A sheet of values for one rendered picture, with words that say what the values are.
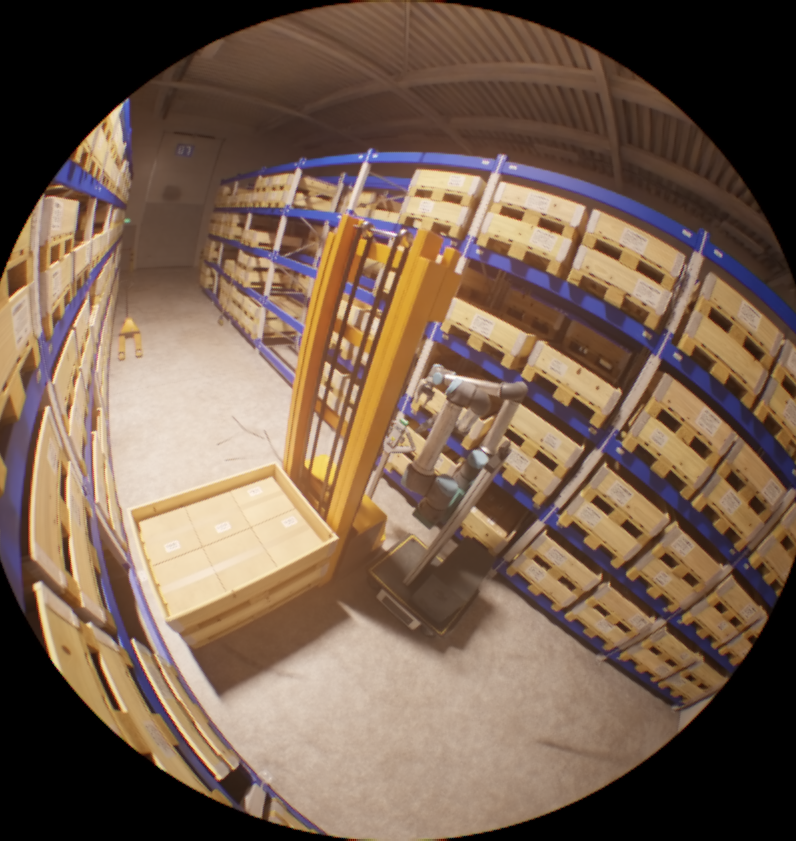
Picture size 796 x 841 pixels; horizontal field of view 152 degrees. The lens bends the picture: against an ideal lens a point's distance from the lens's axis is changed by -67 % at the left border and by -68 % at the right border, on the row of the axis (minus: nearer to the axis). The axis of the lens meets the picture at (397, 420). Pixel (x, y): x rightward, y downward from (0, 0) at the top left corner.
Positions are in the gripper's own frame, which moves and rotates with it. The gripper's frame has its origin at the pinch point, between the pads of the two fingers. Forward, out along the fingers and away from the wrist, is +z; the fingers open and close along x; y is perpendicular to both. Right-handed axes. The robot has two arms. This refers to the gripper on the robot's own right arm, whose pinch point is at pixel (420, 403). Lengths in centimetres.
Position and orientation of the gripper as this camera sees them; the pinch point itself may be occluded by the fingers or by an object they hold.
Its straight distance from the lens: 237.8
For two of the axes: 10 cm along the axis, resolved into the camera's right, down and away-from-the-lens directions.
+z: -4.6, 8.9, -0.5
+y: 3.4, 1.3, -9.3
